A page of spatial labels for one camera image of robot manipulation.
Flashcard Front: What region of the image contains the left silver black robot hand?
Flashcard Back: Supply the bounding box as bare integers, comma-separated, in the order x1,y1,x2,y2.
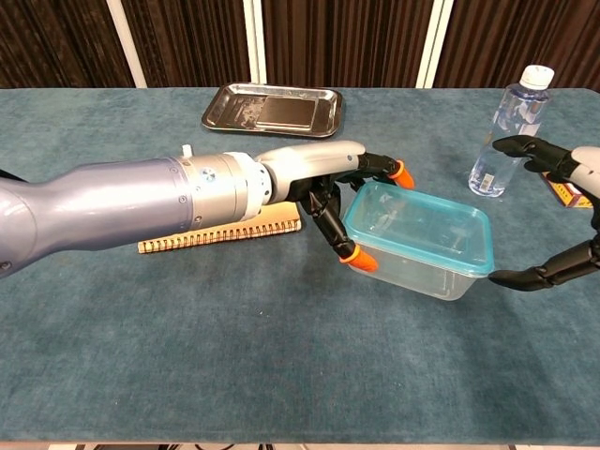
255,140,416,273

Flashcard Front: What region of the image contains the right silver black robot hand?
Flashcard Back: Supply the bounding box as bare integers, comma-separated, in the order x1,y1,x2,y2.
487,135,600,293

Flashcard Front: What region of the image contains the teal plastic container lid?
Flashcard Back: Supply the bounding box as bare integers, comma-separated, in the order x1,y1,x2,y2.
341,181,496,278

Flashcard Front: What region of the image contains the clear teal-rimmed plastic container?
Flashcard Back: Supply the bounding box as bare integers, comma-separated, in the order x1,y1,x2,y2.
346,187,488,302

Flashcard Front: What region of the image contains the stainless steel tray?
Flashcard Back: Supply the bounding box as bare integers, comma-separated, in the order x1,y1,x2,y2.
201,82,344,140

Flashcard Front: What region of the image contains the clear water bottle white cap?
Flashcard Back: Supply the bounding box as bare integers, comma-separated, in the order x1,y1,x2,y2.
467,64,556,199

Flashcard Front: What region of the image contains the kraft spiral notebook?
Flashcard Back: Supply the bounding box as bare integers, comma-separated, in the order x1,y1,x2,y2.
137,205,303,255

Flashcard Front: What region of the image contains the blue felt table cloth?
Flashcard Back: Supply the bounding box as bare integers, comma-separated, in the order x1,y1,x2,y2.
0,86,600,444

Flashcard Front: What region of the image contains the dark partition panel white frame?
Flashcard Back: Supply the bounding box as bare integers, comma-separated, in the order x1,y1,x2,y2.
121,0,268,88
0,0,146,89
252,0,454,89
433,0,600,90

